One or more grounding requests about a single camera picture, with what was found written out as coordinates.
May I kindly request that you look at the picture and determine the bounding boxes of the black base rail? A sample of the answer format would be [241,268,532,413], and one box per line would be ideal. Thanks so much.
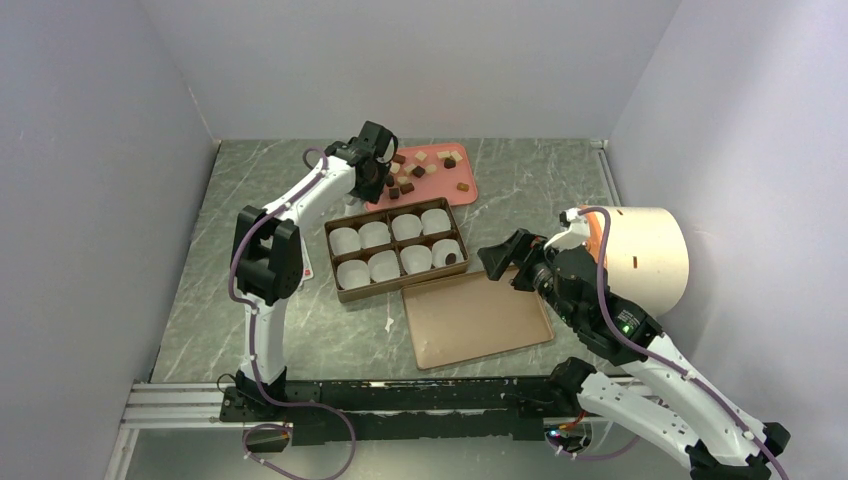
[218,376,581,446]

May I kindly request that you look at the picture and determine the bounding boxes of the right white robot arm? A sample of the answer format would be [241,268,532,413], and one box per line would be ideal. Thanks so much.
[477,229,790,479]

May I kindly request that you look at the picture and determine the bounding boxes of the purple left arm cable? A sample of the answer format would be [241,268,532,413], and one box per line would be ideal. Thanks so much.
[228,147,358,480]

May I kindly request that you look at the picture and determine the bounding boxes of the gold box lid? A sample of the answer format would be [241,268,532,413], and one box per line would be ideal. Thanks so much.
[401,272,555,370]

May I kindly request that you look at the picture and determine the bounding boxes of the pink plastic tray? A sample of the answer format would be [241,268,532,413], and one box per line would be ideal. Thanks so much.
[365,142,478,212]

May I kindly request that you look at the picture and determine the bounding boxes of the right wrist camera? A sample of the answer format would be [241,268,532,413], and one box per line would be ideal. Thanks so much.
[543,208,591,251]

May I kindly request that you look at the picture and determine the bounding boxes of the white paper cup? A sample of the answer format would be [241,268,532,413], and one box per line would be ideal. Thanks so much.
[400,245,433,275]
[391,214,423,241]
[328,227,362,257]
[358,221,391,249]
[420,208,452,235]
[431,238,465,268]
[367,250,401,283]
[336,259,371,290]

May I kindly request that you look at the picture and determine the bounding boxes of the white paper leaflet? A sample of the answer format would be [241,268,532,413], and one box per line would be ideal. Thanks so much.
[300,240,314,285]

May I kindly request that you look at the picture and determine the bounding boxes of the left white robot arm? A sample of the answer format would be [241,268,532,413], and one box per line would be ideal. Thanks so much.
[228,121,398,420]

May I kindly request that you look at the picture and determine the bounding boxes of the brown chocolate box tray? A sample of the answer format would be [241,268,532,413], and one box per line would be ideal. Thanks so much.
[324,197,470,303]

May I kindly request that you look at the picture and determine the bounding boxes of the cream orange cylinder container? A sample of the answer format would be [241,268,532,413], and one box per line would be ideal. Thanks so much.
[604,206,689,318]

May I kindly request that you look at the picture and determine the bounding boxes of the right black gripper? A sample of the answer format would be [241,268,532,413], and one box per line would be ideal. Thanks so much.
[477,227,580,327]

